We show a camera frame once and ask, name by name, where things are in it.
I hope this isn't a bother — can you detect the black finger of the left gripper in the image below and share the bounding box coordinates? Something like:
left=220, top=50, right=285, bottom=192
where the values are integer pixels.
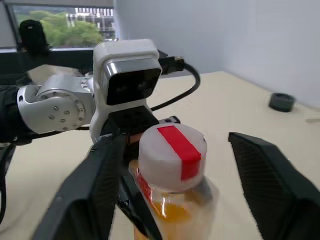
left=117, top=154, right=162, bottom=240
left=159, top=115, right=181, bottom=125

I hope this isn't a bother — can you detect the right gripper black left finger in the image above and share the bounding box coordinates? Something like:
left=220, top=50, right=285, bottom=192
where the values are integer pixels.
left=32, top=133, right=129, bottom=240

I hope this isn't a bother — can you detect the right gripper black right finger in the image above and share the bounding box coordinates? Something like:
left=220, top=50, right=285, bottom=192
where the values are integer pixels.
left=228, top=131, right=320, bottom=240

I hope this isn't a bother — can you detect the white cap with red tape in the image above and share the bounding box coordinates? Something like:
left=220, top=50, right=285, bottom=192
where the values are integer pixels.
left=137, top=124, right=208, bottom=193

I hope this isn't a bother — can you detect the clear bottle with orange drink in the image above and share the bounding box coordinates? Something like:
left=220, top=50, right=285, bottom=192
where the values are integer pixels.
left=128, top=159, right=221, bottom=240

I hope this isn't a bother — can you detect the black tape roll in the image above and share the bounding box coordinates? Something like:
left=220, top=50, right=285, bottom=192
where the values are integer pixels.
left=269, top=92, right=297, bottom=114

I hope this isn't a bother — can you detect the black rounded device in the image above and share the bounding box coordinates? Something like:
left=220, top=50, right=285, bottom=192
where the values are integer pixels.
left=19, top=19, right=51, bottom=59

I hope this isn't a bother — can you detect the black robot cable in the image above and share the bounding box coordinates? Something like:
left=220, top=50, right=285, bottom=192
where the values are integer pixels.
left=0, top=55, right=202, bottom=226

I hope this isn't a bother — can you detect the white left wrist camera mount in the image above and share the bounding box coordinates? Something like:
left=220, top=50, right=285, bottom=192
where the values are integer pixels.
left=89, top=38, right=163, bottom=145

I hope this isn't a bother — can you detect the window with dark frame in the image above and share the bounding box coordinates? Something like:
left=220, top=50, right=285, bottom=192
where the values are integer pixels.
left=0, top=0, right=120, bottom=51

